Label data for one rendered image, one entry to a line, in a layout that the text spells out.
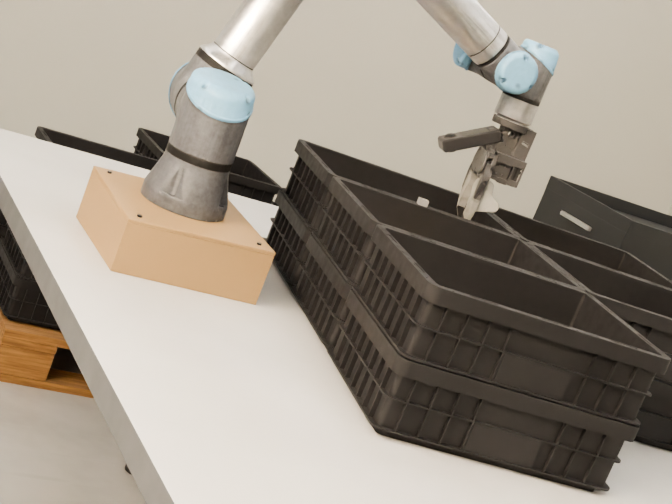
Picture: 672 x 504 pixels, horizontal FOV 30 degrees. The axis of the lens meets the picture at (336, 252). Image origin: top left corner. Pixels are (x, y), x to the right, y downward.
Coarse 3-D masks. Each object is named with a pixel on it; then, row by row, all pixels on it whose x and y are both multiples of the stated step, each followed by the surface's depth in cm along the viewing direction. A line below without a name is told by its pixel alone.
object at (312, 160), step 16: (304, 144) 245; (304, 160) 241; (320, 160) 234; (352, 160) 253; (320, 176) 228; (336, 176) 223; (400, 176) 256; (384, 192) 226; (448, 192) 260; (432, 208) 230; (480, 224) 233; (496, 224) 244
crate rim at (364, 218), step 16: (336, 192) 216; (352, 208) 206; (368, 224) 197; (384, 224) 196; (432, 240) 199; (512, 240) 233; (480, 256) 201; (528, 272) 204; (560, 272) 216; (576, 288) 207
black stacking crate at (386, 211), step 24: (360, 192) 223; (336, 216) 216; (384, 216) 226; (408, 216) 227; (432, 216) 228; (336, 240) 213; (360, 240) 199; (456, 240) 231; (480, 240) 232; (504, 240) 233; (336, 264) 206; (360, 264) 198; (528, 264) 227
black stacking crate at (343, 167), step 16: (336, 160) 252; (304, 176) 240; (352, 176) 254; (368, 176) 255; (384, 176) 256; (288, 192) 248; (304, 192) 238; (320, 192) 227; (400, 192) 258; (416, 192) 258; (432, 192) 259; (304, 208) 235; (320, 208) 226; (448, 208) 261; (320, 224) 226
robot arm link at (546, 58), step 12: (528, 48) 234; (540, 48) 233; (552, 48) 234; (540, 60) 233; (552, 60) 234; (540, 72) 234; (552, 72) 235; (540, 84) 235; (516, 96) 235; (528, 96) 235; (540, 96) 236
